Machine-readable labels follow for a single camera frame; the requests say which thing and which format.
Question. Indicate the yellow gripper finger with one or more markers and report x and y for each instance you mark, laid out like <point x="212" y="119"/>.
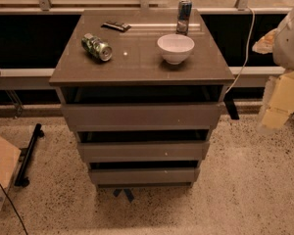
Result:
<point x="265" y="44"/>
<point x="278" y="103"/>

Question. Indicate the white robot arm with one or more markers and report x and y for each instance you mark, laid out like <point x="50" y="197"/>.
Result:
<point x="283" y="47"/>

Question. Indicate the grey drawer cabinet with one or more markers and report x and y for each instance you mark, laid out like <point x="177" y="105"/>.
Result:
<point x="138" y="75"/>

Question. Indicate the grey top drawer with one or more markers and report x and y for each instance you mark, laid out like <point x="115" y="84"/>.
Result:
<point x="141" y="117"/>

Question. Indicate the grey middle drawer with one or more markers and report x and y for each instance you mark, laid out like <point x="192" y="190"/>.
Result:
<point x="143" y="152"/>

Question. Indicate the blue tall can upright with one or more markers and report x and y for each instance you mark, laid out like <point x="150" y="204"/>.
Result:
<point x="183" y="15"/>

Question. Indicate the white ceramic bowl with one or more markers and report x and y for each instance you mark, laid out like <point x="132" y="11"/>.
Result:
<point x="175" y="48"/>

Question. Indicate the dark snack bar wrapper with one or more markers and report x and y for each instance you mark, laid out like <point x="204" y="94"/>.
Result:
<point x="122" y="27"/>

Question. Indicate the green soda can lying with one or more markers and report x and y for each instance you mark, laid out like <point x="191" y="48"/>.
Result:
<point x="95" y="46"/>

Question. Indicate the black metal bar stand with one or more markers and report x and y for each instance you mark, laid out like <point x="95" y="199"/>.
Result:
<point x="26" y="153"/>

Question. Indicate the cardboard box left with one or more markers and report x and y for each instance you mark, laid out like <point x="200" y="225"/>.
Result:
<point x="9" y="156"/>

